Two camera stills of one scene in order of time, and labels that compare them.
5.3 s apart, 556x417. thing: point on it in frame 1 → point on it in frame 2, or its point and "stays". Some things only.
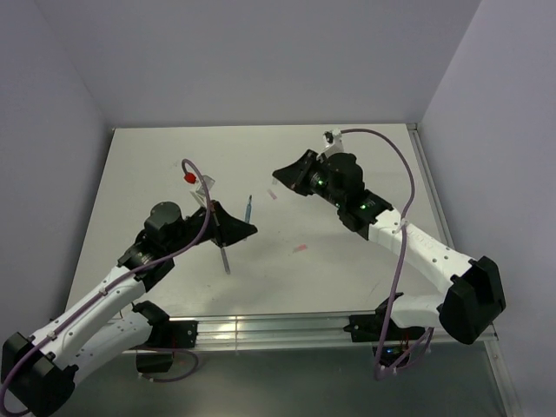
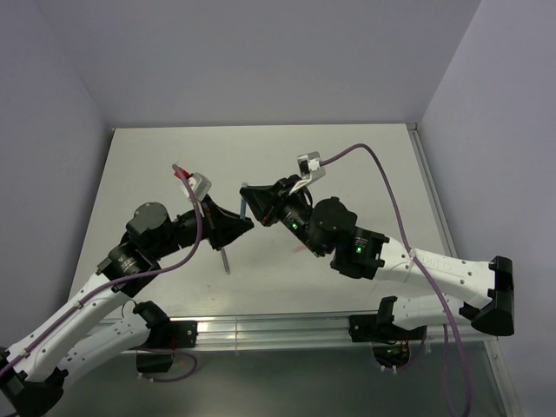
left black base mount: (181, 334) stays
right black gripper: (295, 175) → (268, 202)
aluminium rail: (317, 333) stays
